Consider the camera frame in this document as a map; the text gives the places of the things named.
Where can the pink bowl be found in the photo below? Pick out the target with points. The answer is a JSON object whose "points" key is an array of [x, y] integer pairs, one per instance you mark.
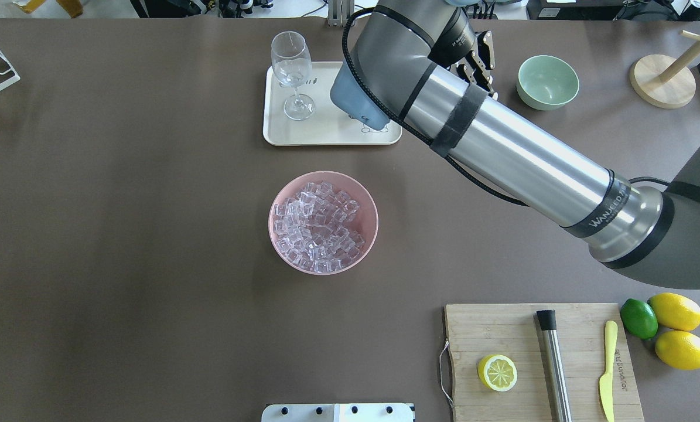
{"points": [[366, 222]]}

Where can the bamboo cutting board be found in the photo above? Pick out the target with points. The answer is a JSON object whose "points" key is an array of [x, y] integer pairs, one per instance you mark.
{"points": [[590, 336]]}

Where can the half lemon slice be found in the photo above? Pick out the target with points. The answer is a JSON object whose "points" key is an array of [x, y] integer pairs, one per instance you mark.
{"points": [[497, 372]]}

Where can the yellow plastic knife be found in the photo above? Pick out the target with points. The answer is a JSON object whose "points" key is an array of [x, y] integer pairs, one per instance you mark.
{"points": [[606, 381]]}

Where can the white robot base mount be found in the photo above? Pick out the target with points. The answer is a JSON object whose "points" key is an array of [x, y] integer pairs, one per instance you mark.
{"points": [[340, 412]]}

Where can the clear ice cubes pile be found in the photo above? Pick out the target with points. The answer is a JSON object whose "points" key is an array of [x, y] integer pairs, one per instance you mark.
{"points": [[313, 228]]}

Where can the green lime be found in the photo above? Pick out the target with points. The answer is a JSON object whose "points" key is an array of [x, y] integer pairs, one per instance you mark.
{"points": [[639, 319]]}

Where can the steel muddler black tip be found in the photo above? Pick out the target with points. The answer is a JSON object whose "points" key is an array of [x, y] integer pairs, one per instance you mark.
{"points": [[557, 378]]}

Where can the aluminium frame post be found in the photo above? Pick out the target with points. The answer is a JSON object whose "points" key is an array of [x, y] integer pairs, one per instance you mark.
{"points": [[339, 12]]}

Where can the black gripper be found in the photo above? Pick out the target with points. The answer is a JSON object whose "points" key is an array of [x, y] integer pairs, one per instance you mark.
{"points": [[458, 40]]}

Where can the clear wine glass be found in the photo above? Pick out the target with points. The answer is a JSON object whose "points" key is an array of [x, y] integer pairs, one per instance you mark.
{"points": [[290, 57]]}

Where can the yellow lemon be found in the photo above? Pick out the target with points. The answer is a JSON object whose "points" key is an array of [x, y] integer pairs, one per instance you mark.
{"points": [[679, 349], [675, 311]]}

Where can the green bowl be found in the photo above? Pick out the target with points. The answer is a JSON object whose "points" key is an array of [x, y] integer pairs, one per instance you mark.
{"points": [[546, 83]]}

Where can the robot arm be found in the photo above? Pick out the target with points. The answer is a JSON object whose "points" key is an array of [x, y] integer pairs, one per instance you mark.
{"points": [[648, 235]]}

